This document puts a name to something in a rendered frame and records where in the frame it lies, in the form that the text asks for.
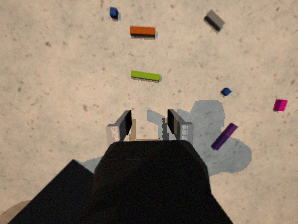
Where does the orange rod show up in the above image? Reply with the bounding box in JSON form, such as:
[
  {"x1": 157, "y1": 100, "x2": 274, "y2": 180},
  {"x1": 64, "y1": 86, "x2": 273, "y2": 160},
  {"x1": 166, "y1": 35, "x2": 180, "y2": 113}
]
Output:
[{"x1": 130, "y1": 26, "x2": 155, "y2": 37}]

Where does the purple rod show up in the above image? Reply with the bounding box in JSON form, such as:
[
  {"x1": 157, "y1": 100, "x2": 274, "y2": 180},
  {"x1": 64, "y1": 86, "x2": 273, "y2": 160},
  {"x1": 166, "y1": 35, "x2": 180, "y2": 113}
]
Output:
[{"x1": 211, "y1": 123, "x2": 238, "y2": 150}]

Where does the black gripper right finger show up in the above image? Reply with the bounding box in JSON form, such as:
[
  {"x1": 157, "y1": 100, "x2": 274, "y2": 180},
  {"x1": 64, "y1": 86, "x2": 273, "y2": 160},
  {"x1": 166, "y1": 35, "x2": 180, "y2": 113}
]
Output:
[{"x1": 167, "y1": 109, "x2": 194, "y2": 146}]

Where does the olive green rod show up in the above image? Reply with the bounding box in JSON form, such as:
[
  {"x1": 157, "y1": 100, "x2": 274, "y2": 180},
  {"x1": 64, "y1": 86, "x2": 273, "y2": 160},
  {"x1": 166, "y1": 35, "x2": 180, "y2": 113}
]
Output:
[{"x1": 131, "y1": 70, "x2": 160, "y2": 81}]

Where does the small magenta block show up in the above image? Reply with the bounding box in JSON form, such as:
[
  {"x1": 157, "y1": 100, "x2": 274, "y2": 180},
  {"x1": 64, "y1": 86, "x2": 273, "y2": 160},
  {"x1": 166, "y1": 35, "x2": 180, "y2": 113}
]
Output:
[{"x1": 273, "y1": 99, "x2": 288, "y2": 111}]

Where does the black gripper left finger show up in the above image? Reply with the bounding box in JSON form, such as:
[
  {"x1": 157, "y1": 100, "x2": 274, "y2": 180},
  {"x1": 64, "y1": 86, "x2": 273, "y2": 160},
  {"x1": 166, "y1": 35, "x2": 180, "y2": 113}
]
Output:
[{"x1": 106, "y1": 110, "x2": 132, "y2": 147}]

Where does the small blue block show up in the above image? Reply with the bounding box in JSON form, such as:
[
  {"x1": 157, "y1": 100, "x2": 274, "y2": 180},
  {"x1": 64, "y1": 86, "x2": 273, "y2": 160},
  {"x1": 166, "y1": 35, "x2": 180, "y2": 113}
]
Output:
[
  {"x1": 221, "y1": 88, "x2": 232, "y2": 96},
  {"x1": 109, "y1": 7, "x2": 118, "y2": 19}
]

